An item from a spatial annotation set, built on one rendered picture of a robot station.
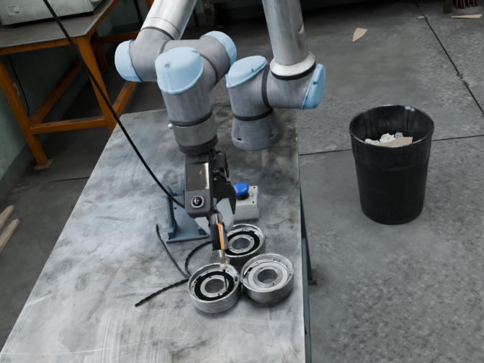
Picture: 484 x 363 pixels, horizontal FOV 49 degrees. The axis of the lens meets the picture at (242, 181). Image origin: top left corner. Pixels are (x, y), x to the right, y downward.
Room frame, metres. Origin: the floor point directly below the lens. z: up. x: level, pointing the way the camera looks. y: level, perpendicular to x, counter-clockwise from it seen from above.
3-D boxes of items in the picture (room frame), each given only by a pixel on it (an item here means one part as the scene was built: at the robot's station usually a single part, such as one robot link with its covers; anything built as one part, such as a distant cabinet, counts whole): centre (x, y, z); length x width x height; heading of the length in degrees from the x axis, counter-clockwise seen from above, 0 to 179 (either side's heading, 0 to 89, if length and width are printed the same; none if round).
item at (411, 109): (1.84, -0.64, 0.21); 0.34 x 0.34 x 0.43
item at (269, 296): (0.75, -0.01, 0.82); 0.10 x 0.10 x 0.04
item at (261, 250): (0.86, 0.03, 0.82); 0.10 x 0.10 x 0.04
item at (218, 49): (0.91, 0.03, 1.23); 0.11 x 0.11 x 0.08; 61
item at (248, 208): (1.02, 0.01, 0.82); 0.08 x 0.07 x 0.05; 169
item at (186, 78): (0.82, 0.06, 1.23); 0.09 x 0.08 x 0.11; 151
